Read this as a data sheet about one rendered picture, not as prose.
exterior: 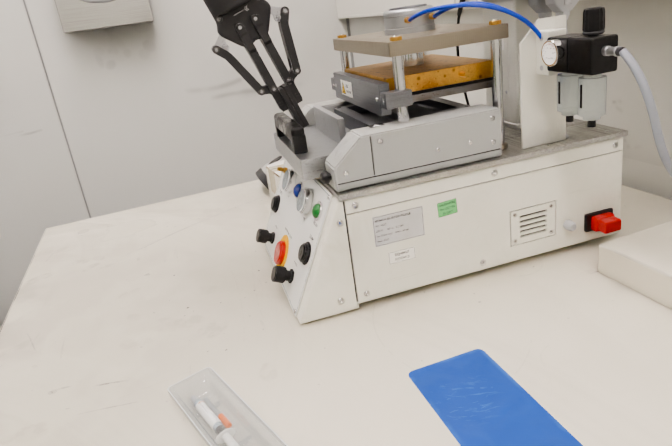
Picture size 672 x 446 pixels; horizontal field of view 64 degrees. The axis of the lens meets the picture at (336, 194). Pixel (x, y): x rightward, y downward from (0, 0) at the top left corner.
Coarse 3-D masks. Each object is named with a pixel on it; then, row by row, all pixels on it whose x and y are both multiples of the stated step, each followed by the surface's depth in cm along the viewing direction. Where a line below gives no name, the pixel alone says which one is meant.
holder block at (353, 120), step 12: (336, 108) 95; (348, 108) 93; (360, 108) 95; (396, 108) 88; (408, 108) 86; (420, 108) 85; (432, 108) 91; (444, 108) 87; (456, 108) 81; (348, 120) 88; (360, 120) 83; (372, 120) 81; (384, 120) 87; (396, 120) 79
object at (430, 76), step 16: (384, 64) 93; (416, 64) 85; (432, 64) 84; (448, 64) 81; (464, 64) 79; (480, 64) 79; (384, 80) 77; (416, 80) 77; (432, 80) 78; (448, 80) 78; (464, 80) 79; (480, 80) 80; (416, 96) 78; (432, 96) 78
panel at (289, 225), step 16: (320, 192) 78; (288, 208) 92; (320, 208) 75; (272, 224) 100; (288, 224) 90; (304, 224) 82; (320, 224) 75; (288, 240) 88; (304, 240) 80; (272, 256) 96; (288, 256) 86; (304, 272) 77; (288, 288) 83; (304, 288) 76
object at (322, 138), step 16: (320, 112) 88; (304, 128) 95; (320, 128) 90; (336, 128) 80; (288, 144) 85; (320, 144) 82; (336, 144) 81; (288, 160) 85; (304, 160) 75; (320, 160) 76; (304, 176) 76
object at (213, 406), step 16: (208, 368) 66; (176, 384) 64; (192, 384) 63; (208, 384) 63; (224, 384) 62; (192, 400) 60; (208, 400) 60; (224, 400) 60; (240, 400) 59; (192, 416) 58; (208, 416) 58; (224, 416) 57; (240, 416) 57; (256, 416) 57; (208, 432) 55; (224, 432) 55; (240, 432) 55; (256, 432) 54; (272, 432) 54
